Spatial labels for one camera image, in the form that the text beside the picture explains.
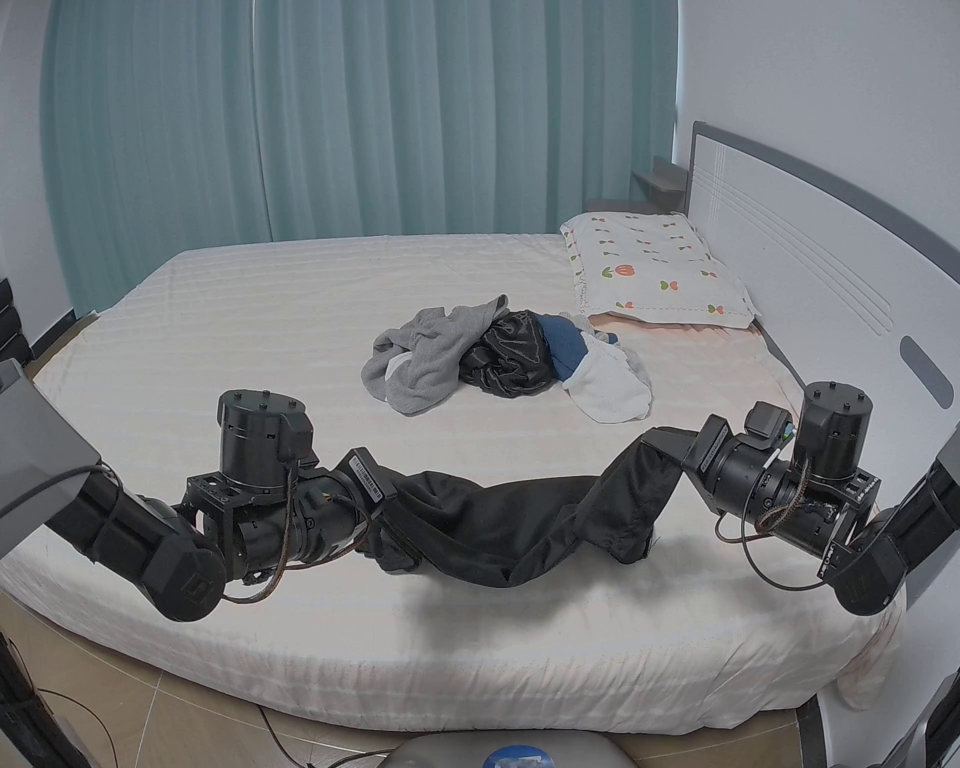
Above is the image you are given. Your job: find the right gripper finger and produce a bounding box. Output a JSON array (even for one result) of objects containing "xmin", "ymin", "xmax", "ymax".
[{"xmin": 646, "ymin": 427, "xmax": 702, "ymax": 470}]

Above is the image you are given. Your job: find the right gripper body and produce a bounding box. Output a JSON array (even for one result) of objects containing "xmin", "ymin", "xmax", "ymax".
[{"xmin": 684, "ymin": 414, "xmax": 835, "ymax": 558}]

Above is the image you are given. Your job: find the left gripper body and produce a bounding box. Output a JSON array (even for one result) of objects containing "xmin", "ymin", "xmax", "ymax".
[{"xmin": 232, "ymin": 471, "xmax": 376, "ymax": 586}]

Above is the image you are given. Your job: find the black T-shirt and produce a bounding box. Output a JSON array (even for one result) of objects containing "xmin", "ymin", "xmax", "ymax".
[{"xmin": 356, "ymin": 429, "xmax": 687, "ymax": 594}]

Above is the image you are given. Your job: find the white garment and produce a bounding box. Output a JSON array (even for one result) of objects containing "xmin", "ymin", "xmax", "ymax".
[{"xmin": 562, "ymin": 346, "xmax": 655, "ymax": 425}]

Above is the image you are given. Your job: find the dark blue garment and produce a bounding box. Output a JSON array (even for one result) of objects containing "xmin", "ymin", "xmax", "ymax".
[{"xmin": 534, "ymin": 315, "xmax": 622, "ymax": 382}]

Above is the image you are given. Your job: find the white printed pillow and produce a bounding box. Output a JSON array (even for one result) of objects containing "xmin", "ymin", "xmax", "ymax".
[{"xmin": 560, "ymin": 212, "xmax": 756, "ymax": 331}]

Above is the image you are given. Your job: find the black glossy garment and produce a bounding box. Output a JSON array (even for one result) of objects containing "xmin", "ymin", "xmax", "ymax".
[{"xmin": 457, "ymin": 309, "xmax": 562, "ymax": 399}]

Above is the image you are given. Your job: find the bed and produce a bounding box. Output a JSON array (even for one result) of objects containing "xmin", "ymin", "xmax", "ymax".
[{"xmin": 0, "ymin": 120, "xmax": 960, "ymax": 768}]

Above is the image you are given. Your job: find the grey garment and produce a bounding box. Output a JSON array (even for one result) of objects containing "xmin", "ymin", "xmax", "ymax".
[{"xmin": 361, "ymin": 296, "xmax": 513, "ymax": 418}]

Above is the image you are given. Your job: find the grey bedside table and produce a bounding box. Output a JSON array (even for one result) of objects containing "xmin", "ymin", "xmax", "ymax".
[{"xmin": 585, "ymin": 156, "xmax": 691, "ymax": 219}]

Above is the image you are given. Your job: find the black chest of drawers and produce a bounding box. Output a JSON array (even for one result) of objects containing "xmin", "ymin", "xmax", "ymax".
[{"xmin": 0, "ymin": 277, "xmax": 33, "ymax": 369}]

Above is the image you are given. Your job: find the blue-green curtain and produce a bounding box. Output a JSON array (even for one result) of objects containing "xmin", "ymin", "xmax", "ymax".
[
  {"xmin": 41, "ymin": 0, "xmax": 264, "ymax": 316},
  {"xmin": 255, "ymin": 0, "xmax": 680, "ymax": 241}
]

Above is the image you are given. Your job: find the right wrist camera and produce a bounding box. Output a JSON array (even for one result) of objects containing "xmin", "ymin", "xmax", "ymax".
[{"xmin": 744, "ymin": 401, "xmax": 795, "ymax": 453}]

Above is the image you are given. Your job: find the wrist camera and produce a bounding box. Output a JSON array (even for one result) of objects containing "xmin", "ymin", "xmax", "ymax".
[
  {"xmin": 744, "ymin": 401, "xmax": 795, "ymax": 453},
  {"xmin": 342, "ymin": 447, "xmax": 400, "ymax": 513}
]

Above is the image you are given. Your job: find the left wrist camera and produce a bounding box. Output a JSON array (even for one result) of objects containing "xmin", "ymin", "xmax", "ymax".
[{"xmin": 342, "ymin": 447, "xmax": 400, "ymax": 513}]

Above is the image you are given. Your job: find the black cable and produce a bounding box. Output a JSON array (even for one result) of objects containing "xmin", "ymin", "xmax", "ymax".
[
  {"xmin": 0, "ymin": 463, "xmax": 106, "ymax": 522},
  {"xmin": 258, "ymin": 705, "xmax": 316, "ymax": 768},
  {"xmin": 738, "ymin": 517, "xmax": 835, "ymax": 595}
]

